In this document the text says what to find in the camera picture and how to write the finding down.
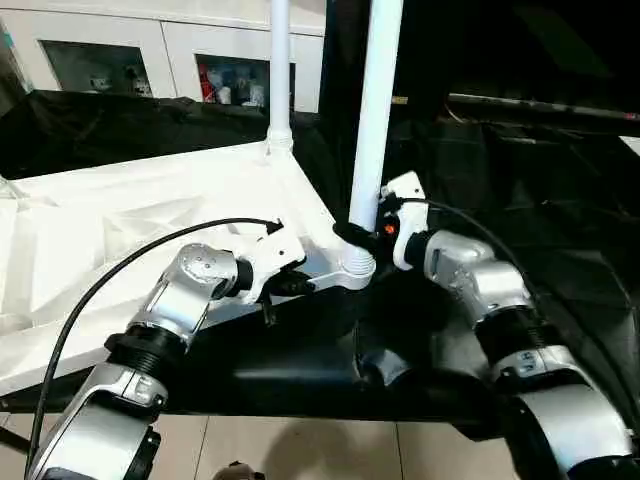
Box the white plastic table leg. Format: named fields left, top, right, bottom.
left=265, top=0, right=295, bottom=157
left=338, top=0, right=406, bottom=282

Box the white table frame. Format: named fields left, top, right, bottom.
left=0, top=139, right=377, bottom=397

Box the black work mat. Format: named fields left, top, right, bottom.
left=0, top=88, right=640, bottom=444

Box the dark robot lower body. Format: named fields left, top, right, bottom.
left=211, top=461, right=267, bottom=480

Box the white glass-door cabinet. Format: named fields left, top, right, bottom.
left=0, top=0, right=327, bottom=115

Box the black metal stand leg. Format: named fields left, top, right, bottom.
left=0, top=428, right=32, bottom=450

